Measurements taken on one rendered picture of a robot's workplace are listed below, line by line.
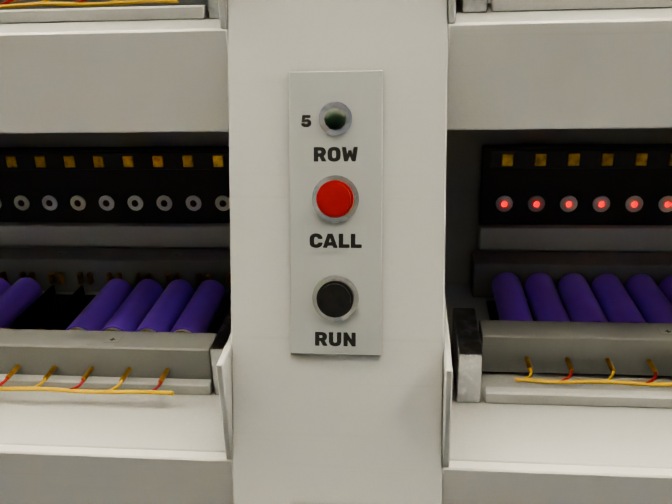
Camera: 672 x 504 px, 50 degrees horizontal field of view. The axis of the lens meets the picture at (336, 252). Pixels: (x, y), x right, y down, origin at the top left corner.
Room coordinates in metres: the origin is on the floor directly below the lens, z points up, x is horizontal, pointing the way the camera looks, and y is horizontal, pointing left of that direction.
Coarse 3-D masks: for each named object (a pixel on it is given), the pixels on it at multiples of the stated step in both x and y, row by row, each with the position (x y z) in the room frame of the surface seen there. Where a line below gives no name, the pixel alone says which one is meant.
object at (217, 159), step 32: (0, 160) 0.49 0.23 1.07; (32, 160) 0.49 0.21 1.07; (64, 160) 0.49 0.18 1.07; (96, 160) 0.49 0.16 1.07; (128, 160) 0.48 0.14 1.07; (160, 160) 0.48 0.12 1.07; (192, 160) 0.48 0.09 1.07; (224, 160) 0.48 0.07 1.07; (0, 192) 0.50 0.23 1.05; (32, 192) 0.50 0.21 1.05; (64, 192) 0.50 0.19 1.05; (96, 192) 0.50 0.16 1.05; (128, 192) 0.49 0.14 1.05; (160, 192) 0.49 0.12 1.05; (192, 192) 0.49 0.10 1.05; (224, 192) 0.49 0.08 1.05
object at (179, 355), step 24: (0, 336) 0.38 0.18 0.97; (24, 336) 0.38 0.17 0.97; (48, 336) 0.38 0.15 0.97; (72, 336) 0.38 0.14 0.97; (96, 336) 0.38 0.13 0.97; (120, 336) 0.38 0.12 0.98; (144, 336) 0.38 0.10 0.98; (168, 336) 0.38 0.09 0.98; (192, 336) 0.38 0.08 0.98; (0, 360) 0.38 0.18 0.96; (24, 360) 0.38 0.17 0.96; (48, 360) 0.38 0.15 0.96; (72, 360) 0.37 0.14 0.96; (96, 360) 0.37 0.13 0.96; (120, 360) 0.37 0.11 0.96; (144, 360) 0.37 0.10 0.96; (168, 360) 0.37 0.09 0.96; (192, 360) 0.37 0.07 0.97; (0, 384) 0.36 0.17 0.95; (120, 384) 0.36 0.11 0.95
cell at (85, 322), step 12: (108, 288) 0.45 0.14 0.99; (120, 288) 0.45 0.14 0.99; (96, 300) 0.43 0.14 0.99; (108, 300) 0.43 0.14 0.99; (120, 300) 0.44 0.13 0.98; (84, 312) 0.42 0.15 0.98; (96, 312) 0.42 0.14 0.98; (108, 312) 0.43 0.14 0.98; (72, 324) 0.40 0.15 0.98; (84, 324) 0.40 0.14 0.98; (96, 324) 0.41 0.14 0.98
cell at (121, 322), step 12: (144, 288) 0.45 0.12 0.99; (156, 288) 0.45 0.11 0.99; (132, 300) 0.43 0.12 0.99; (144, 300) 0.44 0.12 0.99; (156, 300) 0.45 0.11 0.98; (120, 312) 0.42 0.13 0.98; (132, 312) 0.42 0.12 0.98; (144, 312) 0.43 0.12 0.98; (108, 324) 0.40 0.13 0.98; (120, 324) 0.40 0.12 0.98; (132, 324) 0.41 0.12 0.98
